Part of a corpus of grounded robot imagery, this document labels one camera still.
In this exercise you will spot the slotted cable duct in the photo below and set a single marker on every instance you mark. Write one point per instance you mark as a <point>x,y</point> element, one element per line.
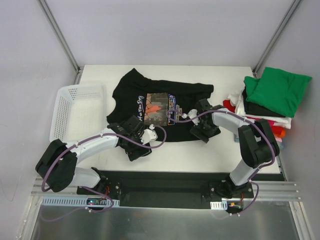
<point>79,202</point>
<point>219,205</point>

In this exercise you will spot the magenta folded t-shirt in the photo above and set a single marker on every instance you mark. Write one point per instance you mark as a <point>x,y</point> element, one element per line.
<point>271,123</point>

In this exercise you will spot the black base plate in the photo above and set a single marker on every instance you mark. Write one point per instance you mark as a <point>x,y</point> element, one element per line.
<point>158,200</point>

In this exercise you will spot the green folded t-shirt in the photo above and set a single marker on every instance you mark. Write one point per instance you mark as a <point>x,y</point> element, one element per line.
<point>277,90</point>

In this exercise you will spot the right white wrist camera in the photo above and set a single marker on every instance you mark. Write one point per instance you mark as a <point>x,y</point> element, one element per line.
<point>191,116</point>

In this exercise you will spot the white plastic basket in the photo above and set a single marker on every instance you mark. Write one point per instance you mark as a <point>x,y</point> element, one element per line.
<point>79,112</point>

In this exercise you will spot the aluminium corner post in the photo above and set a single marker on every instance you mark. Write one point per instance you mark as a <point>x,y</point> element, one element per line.
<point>62,40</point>
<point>280,29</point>

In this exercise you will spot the black folded t-shirt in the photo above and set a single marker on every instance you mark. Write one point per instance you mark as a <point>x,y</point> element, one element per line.
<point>257,110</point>

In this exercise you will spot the black graphic t-shirt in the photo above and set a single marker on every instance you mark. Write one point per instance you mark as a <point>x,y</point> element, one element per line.
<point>158,102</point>

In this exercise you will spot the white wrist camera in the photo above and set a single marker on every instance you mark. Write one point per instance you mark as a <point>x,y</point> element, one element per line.
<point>191,116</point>
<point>149,135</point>

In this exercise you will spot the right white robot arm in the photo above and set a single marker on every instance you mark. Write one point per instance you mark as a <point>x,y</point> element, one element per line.
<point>257,143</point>

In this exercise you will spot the aluminium rail frame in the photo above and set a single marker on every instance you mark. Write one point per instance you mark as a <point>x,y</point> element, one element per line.
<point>271,187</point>

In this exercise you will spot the right slotted cable duct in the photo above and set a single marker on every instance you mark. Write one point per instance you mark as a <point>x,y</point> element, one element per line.
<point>219,205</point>

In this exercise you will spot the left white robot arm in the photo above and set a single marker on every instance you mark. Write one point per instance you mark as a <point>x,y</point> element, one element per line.
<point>59,168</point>

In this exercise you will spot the white folded t-shirt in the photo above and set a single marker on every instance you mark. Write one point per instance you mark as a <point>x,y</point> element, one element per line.
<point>237,101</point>

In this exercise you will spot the left aluminium corner post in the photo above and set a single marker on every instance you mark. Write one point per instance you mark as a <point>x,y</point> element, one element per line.
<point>62,40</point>

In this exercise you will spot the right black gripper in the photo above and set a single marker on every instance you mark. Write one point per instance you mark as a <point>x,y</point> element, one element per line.
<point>203,132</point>

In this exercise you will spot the orange folded t-shirt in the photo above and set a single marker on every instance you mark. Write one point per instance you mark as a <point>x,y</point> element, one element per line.
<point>281,135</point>

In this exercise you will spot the light blue folded t-shirt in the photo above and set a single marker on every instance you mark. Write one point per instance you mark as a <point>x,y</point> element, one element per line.
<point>280,144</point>

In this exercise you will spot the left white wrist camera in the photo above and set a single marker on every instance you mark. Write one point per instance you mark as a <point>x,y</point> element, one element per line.
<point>149,135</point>

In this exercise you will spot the left slotted cable duct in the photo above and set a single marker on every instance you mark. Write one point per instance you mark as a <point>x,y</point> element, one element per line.
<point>79,202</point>

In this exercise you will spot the right aluminium corner post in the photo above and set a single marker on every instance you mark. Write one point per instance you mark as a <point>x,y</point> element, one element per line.
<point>280,29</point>

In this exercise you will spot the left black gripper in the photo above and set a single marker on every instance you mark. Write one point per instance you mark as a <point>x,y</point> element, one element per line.
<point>139,153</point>

